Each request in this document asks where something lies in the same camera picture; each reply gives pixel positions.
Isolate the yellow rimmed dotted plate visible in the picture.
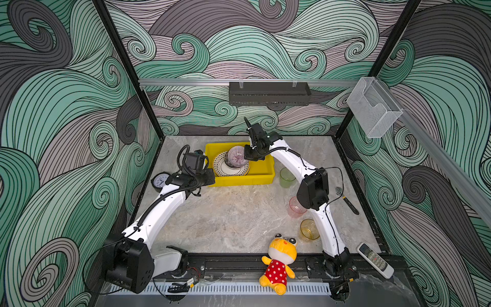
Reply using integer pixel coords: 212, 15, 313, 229
212, 152, 250, 177

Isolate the brown striped bowl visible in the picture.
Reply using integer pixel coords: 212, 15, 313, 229
225, 146, 249, 168

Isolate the green transparent cup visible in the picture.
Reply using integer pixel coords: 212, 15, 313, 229
280, 168, 297, 189

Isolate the pink transparent cup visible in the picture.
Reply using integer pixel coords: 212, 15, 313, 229
288, 196, 307, 219

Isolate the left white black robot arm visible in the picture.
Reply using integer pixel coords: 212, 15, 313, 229
101, 145, 215, 294

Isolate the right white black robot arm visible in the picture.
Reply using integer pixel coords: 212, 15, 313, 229
244, 119, 350, 267

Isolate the yellow plastic bin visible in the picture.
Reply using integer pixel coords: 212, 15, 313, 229
205, 142, 275, 187

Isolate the round pressure gauge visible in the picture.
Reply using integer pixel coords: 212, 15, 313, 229
151, 171, 170, 192

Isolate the amber transparent cup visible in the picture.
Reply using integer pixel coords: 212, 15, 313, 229
300, 219, 320, 241

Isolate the yellow plush toy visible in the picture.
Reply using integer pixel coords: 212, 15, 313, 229
259, 234, 297, 295

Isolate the white remote control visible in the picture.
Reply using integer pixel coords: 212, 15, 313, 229
357, 243, 395, 280

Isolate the black wall shelf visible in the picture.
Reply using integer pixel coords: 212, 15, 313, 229
228, 81, 312, 106

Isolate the white slotted cable duct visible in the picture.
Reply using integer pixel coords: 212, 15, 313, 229
108, 281, 332, 296

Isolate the clear plastic wall holder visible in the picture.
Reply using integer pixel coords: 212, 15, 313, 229
347, 77, 403, 139

